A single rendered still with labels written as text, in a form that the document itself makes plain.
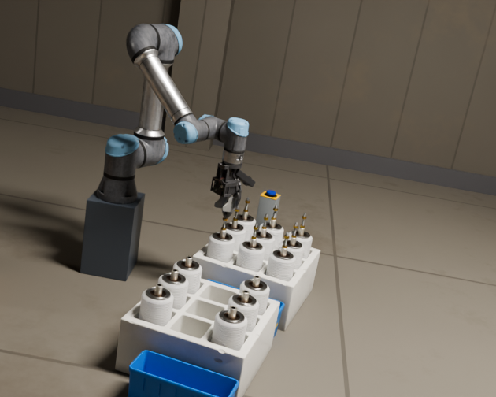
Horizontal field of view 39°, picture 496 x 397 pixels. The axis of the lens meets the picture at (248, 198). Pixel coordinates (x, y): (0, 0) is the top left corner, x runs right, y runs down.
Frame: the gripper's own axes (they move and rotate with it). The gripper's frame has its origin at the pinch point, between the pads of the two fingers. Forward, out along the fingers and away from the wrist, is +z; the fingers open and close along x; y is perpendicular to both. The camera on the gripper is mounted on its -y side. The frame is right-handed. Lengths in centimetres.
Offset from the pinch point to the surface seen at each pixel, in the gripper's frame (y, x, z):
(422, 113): -227, -61, -10
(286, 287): -4.7, 29.2, 17.2
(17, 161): -5, -163, 34
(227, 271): 5.0, 9.1, 18.2
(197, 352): 48, 42, 19
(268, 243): -13.6, 10.1, 10.4
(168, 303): 49, 28, 10
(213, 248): 5.5, 1.1, 12.5
